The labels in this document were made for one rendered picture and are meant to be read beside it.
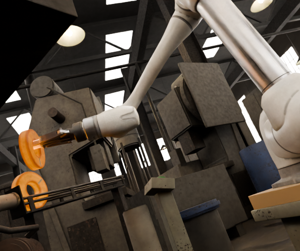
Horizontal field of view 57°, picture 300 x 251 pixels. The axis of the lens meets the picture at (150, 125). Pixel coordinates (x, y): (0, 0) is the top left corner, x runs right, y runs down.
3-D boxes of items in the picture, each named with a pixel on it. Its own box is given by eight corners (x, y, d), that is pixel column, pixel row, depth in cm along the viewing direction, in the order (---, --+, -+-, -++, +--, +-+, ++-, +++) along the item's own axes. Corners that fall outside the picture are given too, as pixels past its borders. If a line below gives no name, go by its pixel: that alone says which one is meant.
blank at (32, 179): (30, 220, 106) (36, 217, 105) (2, 190, 101) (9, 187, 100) (48, 193, 120) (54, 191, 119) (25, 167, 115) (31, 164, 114)
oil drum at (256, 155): (286, 214, 313) (250, 142, 340) (258, 217, 367) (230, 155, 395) (326, 196, 328) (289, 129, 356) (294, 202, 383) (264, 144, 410)
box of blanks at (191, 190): (173, 270, 238) (144, 184, 262) (139, 270, 306) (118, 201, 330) (254, 229, 289) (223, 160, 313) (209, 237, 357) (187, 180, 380)
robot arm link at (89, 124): (104, 140, 110) (89, 144, 109) (98, 119, 112) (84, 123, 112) (99, 133, 101) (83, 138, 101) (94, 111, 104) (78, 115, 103)
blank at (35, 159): (14, 127, 98) (23, 124, 98) (32, 135, 113) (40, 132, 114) (23, 169, 95) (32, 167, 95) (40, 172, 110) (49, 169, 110)
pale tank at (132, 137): (148, 238, 847) (105, 109, 985) (144, 238, 931) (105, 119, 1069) (175, 227, 871) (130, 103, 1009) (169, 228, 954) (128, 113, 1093)
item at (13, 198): (-12, 216, 94) (-16, 199, 95) (11, 210, 102) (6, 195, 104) (1, 210, 92) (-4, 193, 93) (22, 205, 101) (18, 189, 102)
